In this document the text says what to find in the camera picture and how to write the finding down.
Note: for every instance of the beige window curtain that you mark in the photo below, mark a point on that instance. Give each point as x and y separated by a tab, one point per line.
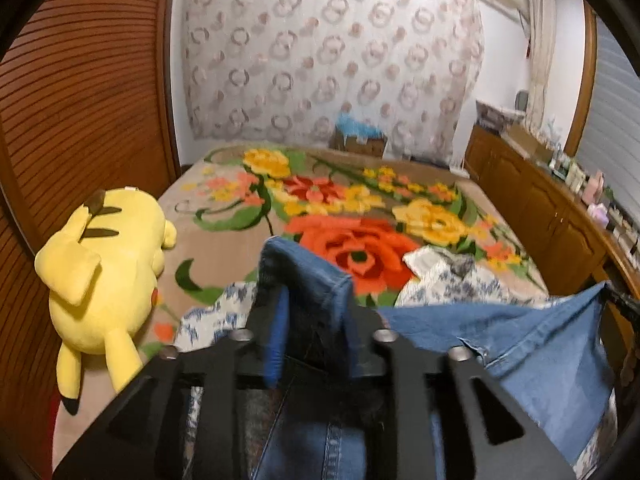
541	45

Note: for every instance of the wooden window frame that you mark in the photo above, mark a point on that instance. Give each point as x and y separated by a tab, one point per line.
586	75

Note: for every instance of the white window blind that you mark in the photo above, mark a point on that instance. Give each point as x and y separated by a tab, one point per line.
617	110

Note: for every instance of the row of small bottles and boxes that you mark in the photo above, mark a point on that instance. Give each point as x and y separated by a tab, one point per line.
575	170

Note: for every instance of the yellow plush toy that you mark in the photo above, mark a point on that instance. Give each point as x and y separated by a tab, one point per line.
110	280

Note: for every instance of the blue denim pants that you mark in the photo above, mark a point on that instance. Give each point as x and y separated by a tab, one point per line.
525	360

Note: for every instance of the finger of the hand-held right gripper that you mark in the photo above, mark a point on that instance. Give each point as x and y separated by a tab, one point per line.
622	302

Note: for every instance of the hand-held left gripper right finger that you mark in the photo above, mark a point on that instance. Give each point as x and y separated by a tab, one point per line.
372	360

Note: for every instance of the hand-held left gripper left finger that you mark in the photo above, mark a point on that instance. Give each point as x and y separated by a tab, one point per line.
277	342

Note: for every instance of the wooden sideboard cabinet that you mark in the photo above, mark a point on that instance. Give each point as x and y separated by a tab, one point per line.
540	200

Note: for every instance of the light blue cloth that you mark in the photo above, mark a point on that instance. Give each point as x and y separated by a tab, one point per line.
357	127

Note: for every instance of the brown cardboard box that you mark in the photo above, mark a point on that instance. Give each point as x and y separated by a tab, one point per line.
359	146

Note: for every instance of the floral rose blanket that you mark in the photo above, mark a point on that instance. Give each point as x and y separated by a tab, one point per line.
350	240

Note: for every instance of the white blue floral sheet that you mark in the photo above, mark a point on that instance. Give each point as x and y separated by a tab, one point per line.
450	280

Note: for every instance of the wooden louvered wardrobe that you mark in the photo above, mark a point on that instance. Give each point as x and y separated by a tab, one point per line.
75	110

